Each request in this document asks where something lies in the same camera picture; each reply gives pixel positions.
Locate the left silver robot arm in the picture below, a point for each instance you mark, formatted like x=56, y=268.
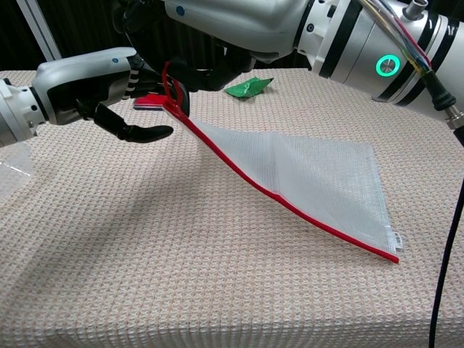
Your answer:
x=18, y=112

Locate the green plastic packet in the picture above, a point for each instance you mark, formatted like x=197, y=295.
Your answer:
x=248, y=87

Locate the beige waffle tablecloth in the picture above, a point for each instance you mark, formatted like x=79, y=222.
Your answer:
x=145, y=235

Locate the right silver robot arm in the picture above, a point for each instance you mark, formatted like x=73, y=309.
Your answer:
x=362, y=43

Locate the clear zipper bag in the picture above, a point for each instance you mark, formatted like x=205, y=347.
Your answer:
x=308, y=174

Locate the clear plastic container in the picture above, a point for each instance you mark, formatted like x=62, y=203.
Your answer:
x=14, y=159

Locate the aluminium frame post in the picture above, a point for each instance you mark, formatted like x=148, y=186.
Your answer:
x=41, y=32

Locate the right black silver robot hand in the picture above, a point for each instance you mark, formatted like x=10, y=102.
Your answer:
x=239, y=25

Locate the black pleated curtain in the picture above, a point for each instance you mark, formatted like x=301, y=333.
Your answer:
x=83, y=25

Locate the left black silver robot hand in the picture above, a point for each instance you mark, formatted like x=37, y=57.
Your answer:
x=83, y=76

